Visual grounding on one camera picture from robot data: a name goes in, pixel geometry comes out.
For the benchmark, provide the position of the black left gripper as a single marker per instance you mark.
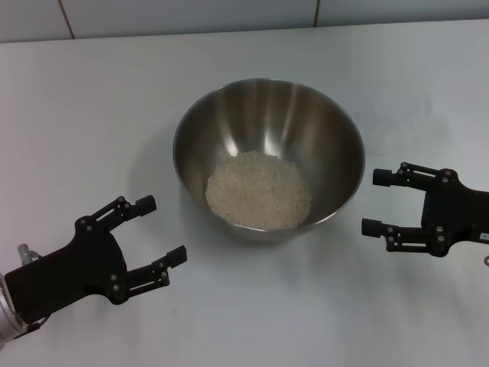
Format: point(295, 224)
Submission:
point(76, 271)

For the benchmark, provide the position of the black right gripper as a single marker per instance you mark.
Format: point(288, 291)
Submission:
point(458, 214)

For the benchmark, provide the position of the white rice grains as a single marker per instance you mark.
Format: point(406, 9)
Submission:
point(260, 191)

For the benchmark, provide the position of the stainless steel mixing bowl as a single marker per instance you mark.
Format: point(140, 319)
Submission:
point(267, 118)

